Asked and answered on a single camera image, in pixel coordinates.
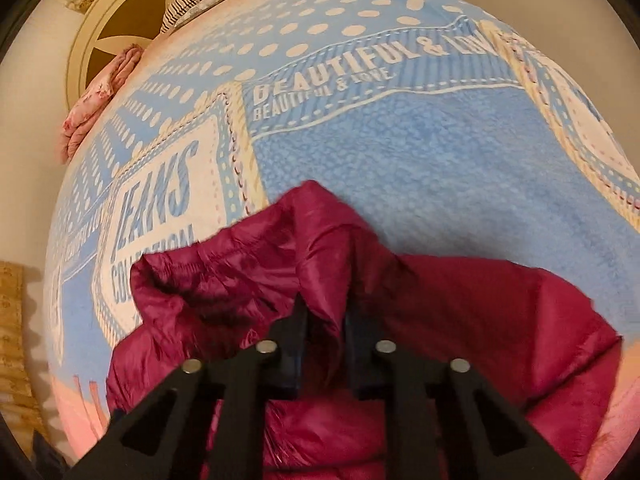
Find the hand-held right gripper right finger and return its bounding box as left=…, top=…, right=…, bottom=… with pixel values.
left=344, top=307, right=577, bottom=480

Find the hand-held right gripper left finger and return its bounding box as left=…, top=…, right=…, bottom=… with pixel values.
left=64, top=294, right=309, bottom=480

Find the magenta puffer jacket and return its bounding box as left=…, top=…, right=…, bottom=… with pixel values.
left=106, top=180, right=626, bottom=480

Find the blue and pink printed blanket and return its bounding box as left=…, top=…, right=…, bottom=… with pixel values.
left=42, top=0, right=640, bottom=476

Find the pink floral cloth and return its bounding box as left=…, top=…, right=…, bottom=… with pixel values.
left=61, top=45, right=143, bottom=165

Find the cream headboard with star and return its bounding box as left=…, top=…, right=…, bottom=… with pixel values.
left=66, top=0, right=236, bottom=106

